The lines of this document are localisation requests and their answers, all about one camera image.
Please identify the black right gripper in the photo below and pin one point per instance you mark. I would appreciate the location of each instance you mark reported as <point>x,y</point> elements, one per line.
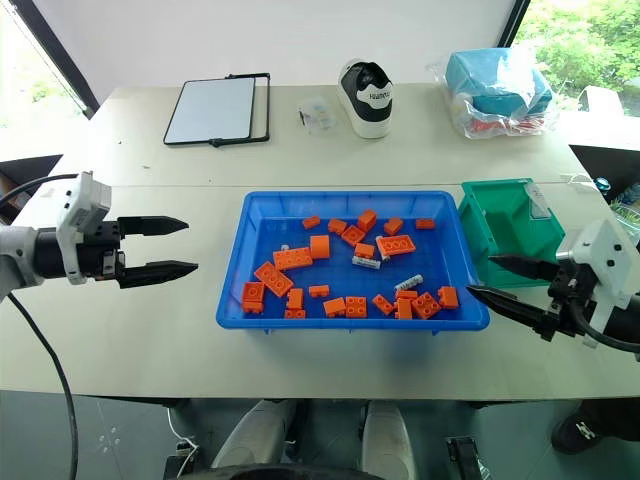
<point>570,295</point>

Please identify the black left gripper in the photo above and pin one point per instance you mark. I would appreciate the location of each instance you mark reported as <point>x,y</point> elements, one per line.
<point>100,255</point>

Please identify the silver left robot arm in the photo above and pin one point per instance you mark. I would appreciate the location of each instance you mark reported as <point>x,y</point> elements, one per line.
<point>17,255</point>

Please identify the green plastic bin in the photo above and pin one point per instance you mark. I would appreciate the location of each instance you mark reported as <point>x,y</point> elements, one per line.
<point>495,235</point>

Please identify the light blue box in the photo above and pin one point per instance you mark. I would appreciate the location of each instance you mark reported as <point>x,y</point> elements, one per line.
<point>495,82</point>

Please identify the small orange block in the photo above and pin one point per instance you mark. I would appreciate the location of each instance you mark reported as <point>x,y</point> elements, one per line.
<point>311,222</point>
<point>406,294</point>
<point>393,226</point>
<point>334,307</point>
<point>337,226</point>
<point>448,297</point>
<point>294,314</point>
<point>365,250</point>
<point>404,309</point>
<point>319,291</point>
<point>425,224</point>
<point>295,298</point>

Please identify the small white scrap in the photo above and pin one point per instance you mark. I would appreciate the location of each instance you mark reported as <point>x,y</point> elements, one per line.
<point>580,180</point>

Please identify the teal clutter pile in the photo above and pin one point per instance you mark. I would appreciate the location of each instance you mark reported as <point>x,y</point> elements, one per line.
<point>622,197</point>

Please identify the small black-framed whiteboard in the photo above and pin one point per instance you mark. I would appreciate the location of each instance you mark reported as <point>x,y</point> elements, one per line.
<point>210,110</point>

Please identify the black shoe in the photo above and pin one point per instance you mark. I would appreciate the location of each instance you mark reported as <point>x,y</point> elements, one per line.
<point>590,425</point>

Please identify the orange round-top block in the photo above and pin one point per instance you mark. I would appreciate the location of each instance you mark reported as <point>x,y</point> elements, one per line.
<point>320,247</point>

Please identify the tall orange block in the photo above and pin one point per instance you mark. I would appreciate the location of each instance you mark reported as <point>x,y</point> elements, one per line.
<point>367,221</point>

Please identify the clear plastic bag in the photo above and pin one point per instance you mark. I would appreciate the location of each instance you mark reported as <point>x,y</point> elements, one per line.
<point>500,120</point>

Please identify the blue plastic tray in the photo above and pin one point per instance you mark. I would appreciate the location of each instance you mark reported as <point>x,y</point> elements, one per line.
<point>340,280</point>

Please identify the white robot leg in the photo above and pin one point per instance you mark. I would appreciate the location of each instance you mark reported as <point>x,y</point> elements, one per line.
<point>387,440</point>
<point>255,435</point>

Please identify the white chair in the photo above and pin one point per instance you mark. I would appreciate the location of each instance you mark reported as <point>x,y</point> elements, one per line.
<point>600,99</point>

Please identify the small clear plastic packet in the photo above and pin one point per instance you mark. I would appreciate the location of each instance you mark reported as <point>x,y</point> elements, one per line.
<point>316,116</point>

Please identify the white and black sneaker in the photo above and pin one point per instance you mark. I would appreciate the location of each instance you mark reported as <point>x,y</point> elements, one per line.
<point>367,100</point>

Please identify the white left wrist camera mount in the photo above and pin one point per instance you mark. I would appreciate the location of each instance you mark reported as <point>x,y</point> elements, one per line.
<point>80,205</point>

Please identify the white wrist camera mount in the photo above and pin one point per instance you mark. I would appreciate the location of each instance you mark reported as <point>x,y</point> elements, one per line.
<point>602,255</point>
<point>80,205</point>

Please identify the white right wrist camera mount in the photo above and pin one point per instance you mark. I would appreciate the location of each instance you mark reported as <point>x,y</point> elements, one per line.
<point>602,255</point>

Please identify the black floor bracket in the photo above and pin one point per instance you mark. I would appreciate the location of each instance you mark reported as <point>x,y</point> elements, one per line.
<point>465,457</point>

